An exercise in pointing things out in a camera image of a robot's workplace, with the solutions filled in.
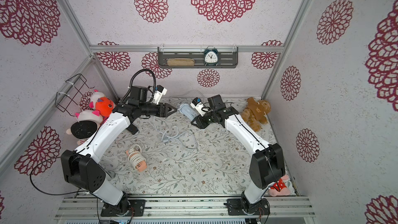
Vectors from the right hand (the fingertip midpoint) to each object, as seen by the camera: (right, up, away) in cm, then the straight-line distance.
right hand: (195, 118), depth 83 cm
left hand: (-11, +4, -4) cm, 13 cm away
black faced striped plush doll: (-59, -4, +1) cm, 59 cm away
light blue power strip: (-3, +3, -3) cm, 6 cm away
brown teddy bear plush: (+39, +3, +19) cm, 44 cm away
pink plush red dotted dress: (+42, -35, -7) cm, 54 cm away
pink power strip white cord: (-32, -22, +1) cm, 39 cm away
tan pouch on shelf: (-8, +32, +6) cm, 34 cm away
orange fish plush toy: (-53, +7, +7) cm, 54 cm away
